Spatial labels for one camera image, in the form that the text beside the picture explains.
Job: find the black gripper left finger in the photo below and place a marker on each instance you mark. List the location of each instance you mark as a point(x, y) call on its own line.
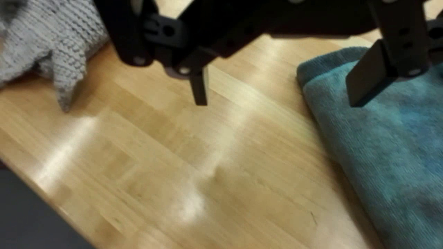
point(133, 33)

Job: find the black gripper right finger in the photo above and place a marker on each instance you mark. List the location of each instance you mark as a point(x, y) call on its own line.
point(396, 46)

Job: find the grey knitted cotton cloth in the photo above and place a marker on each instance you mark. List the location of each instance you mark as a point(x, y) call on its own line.
point(50, 37)

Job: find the teal folded towel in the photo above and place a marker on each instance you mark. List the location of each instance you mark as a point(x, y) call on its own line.
point(392, 161)

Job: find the wooden top black frame table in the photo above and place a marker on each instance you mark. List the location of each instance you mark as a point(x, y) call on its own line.
point(184, 161)

